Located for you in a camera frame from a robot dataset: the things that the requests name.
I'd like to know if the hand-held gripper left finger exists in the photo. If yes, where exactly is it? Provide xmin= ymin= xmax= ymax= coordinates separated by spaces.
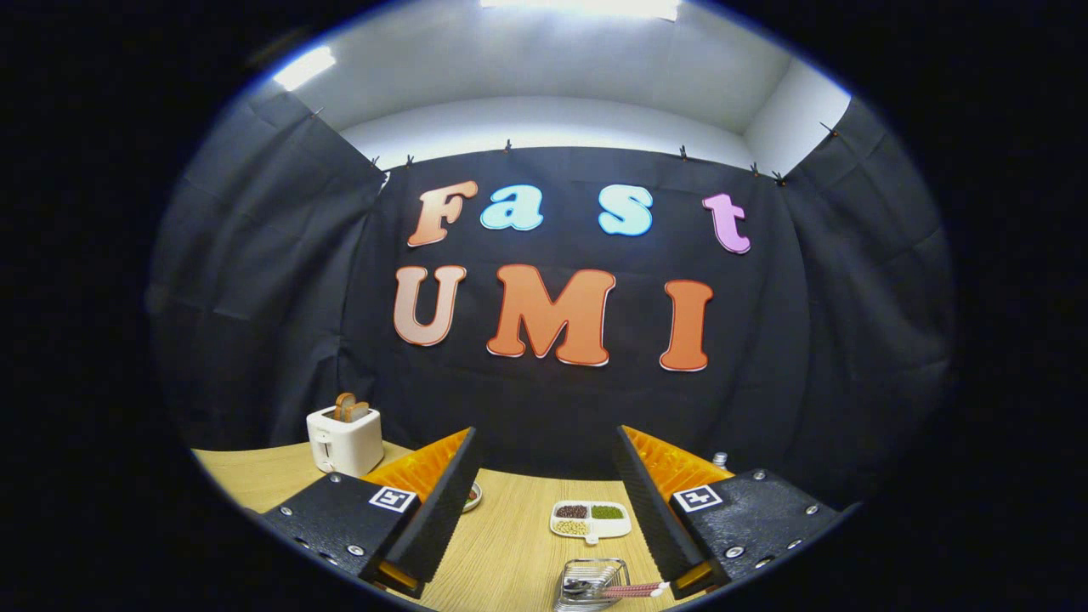
xmin=259 ymin=427 xmax=484 ymax=600

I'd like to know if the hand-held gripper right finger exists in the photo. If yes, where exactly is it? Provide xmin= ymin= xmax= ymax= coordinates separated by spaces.
xmin=612 ymin=425 xmax=842 ymax=600

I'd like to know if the spoon with red checked handle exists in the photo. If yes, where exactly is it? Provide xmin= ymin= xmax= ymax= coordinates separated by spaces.
xmin=563 ymin=578 xmax=671 ymax=594

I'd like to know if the white divided dish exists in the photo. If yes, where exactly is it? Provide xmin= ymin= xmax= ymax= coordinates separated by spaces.
xmin=550 ymin=500 xmax=632 ymax=545

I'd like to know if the white toaster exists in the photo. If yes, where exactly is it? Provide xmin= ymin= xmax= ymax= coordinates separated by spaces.
xmin=306 ymin=405 xmax=385 ymax=478

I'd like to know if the small ceiling light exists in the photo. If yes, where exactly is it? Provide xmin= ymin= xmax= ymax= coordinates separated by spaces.
xmin=272 ymin=46 xmax=337 ymax=93

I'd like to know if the wide ceiling light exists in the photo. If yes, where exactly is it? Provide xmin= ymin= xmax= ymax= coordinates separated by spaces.
xmin=480 ymin=0 xmax=681 ymax=21

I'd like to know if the metal wire rack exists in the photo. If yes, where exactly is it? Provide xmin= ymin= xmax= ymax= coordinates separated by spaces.
xmin=554 ymin=558 xmax=632 ymax=612

